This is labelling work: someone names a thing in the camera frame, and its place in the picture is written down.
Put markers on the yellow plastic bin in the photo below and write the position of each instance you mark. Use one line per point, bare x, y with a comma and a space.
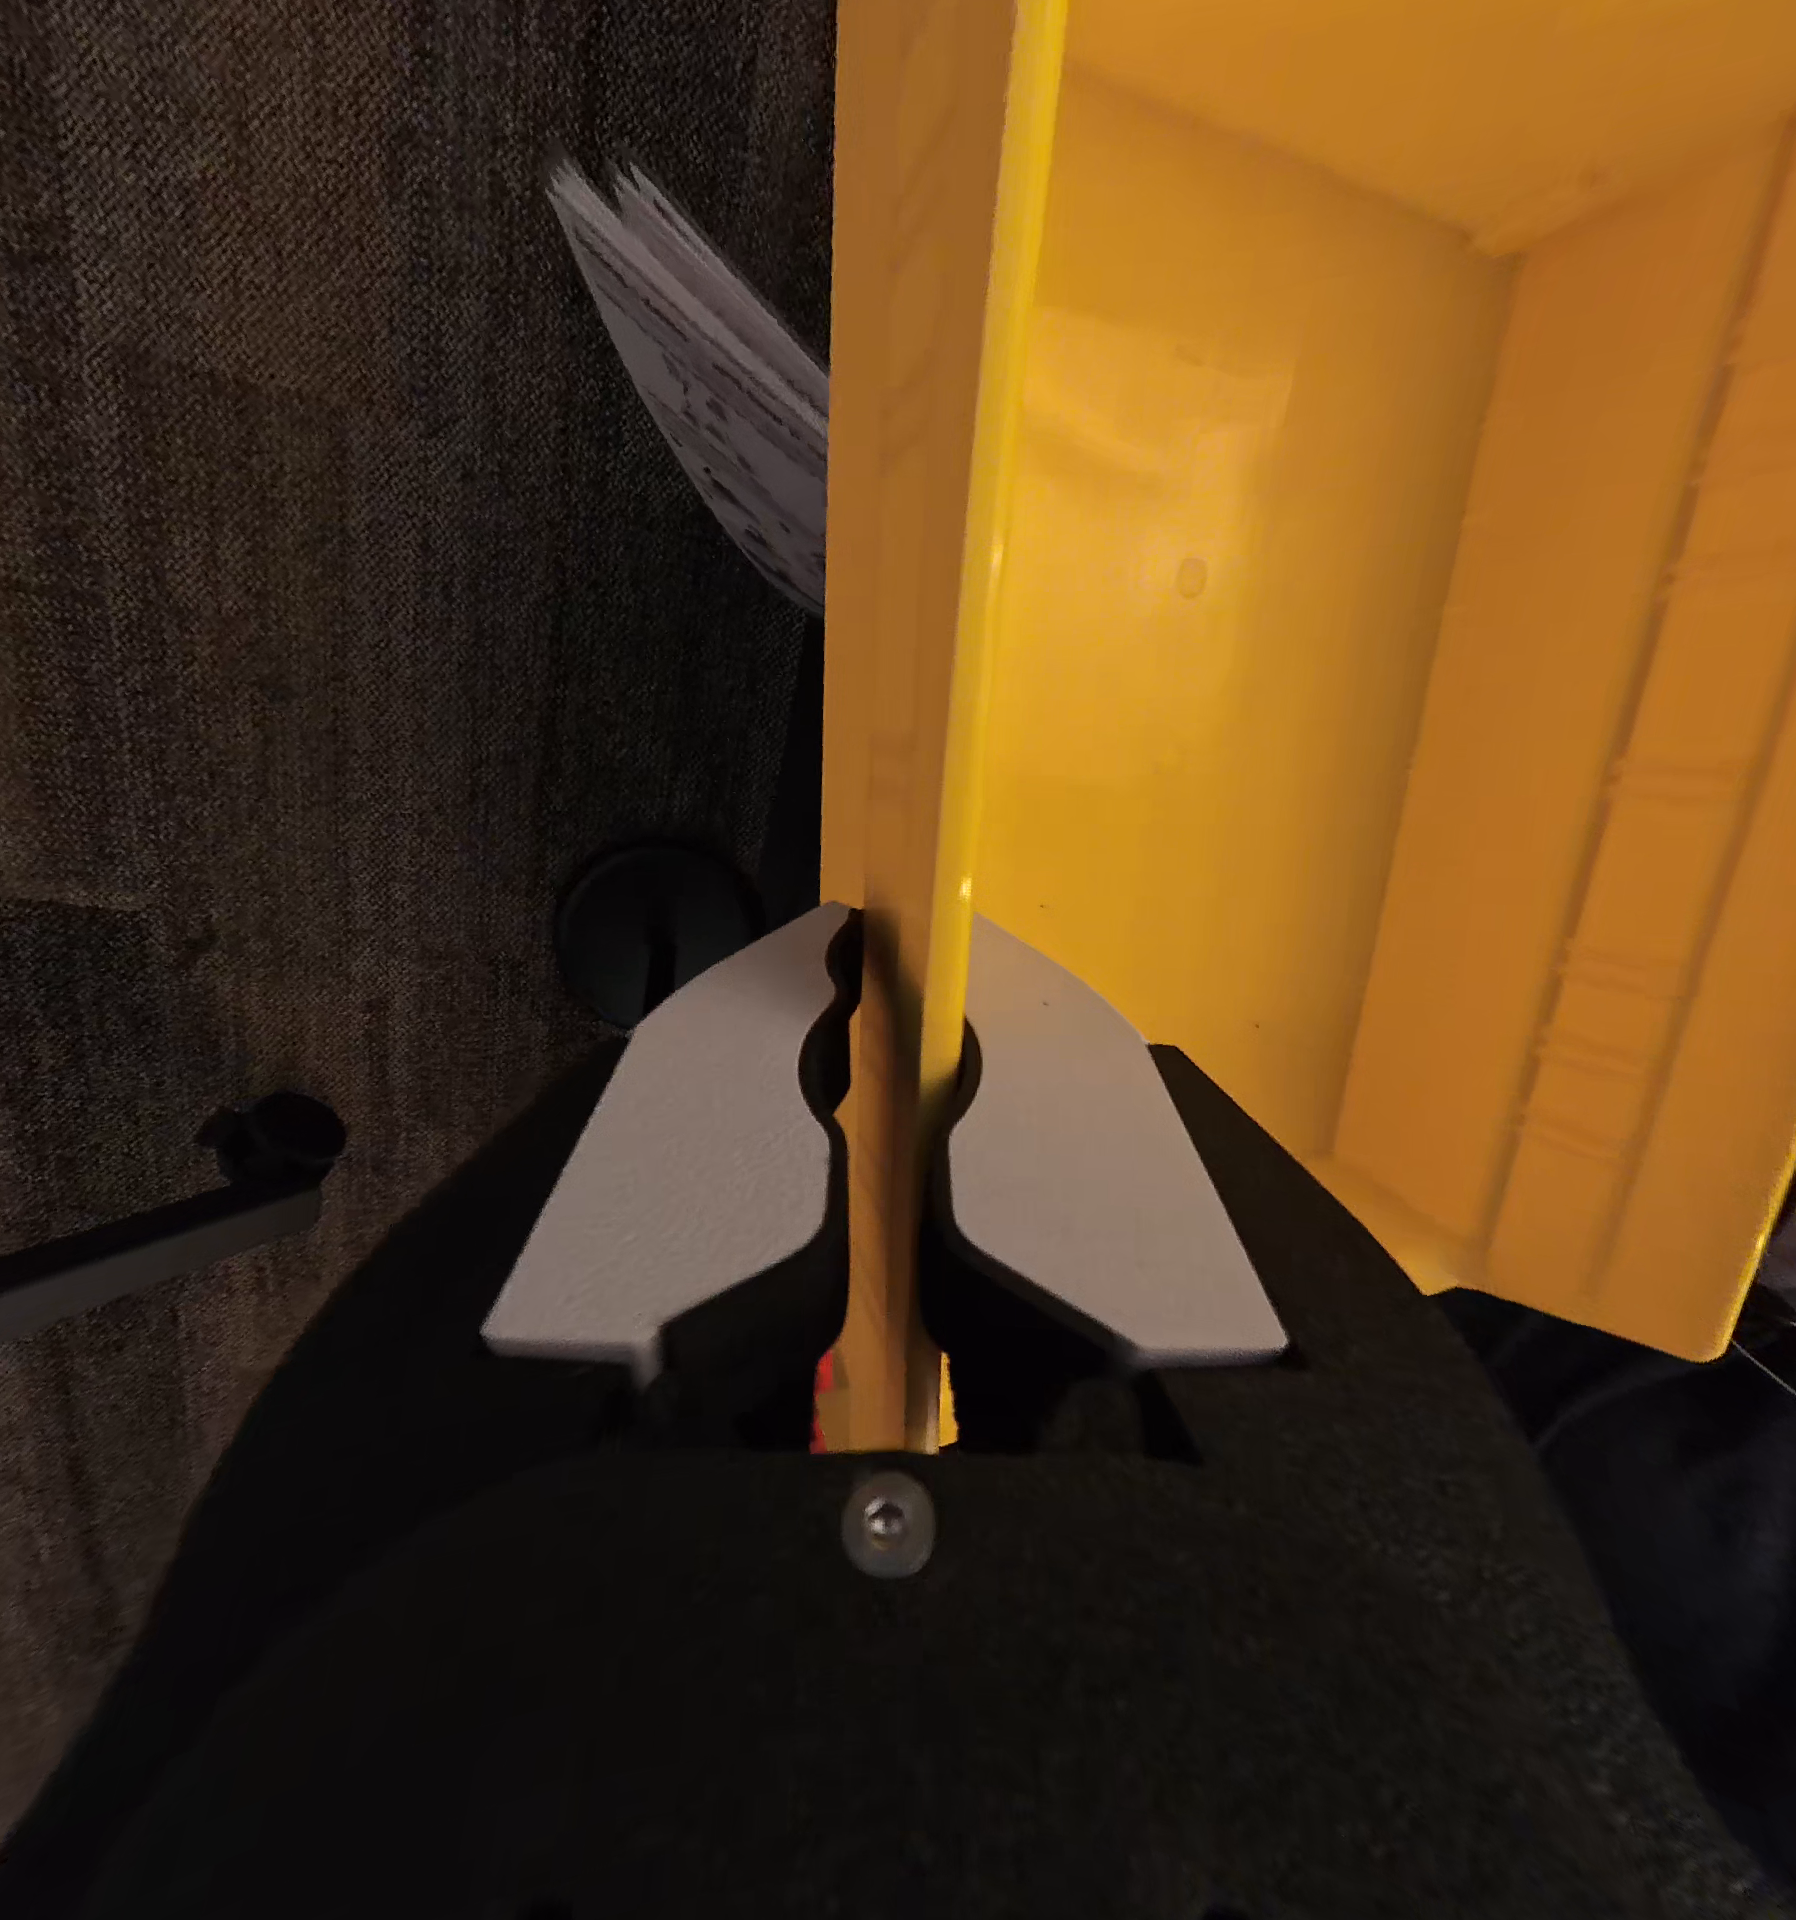
1289, 602

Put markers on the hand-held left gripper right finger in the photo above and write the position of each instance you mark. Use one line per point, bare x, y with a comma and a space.
1109, 1202

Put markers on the instruction sheet board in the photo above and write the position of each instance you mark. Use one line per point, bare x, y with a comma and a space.
720, 361

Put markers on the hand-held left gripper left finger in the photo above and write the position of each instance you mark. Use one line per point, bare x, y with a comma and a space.
675, 1202

